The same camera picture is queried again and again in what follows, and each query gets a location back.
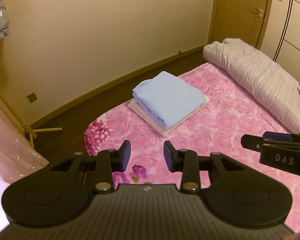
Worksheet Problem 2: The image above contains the wooden clothes rack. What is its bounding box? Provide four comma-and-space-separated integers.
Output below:
0, 92, 63, 149

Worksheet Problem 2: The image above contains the white wardrobe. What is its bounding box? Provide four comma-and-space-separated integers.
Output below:
261, 0, 300, 82

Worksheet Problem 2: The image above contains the light blue sweatshirt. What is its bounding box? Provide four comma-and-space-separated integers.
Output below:
133, 71, 206, 129

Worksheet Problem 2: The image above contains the brown wooden door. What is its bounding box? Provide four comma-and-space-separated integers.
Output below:
208, 0, 272, 49

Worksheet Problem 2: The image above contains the pink floral blanket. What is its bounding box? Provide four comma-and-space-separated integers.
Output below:
84, 63, 300, 232

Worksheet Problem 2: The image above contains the grey striped duvet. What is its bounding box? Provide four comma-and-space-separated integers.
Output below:
203, 38, 300, 133

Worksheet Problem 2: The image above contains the folded pale pink garment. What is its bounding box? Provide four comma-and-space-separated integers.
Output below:
128, 95, 210, 137

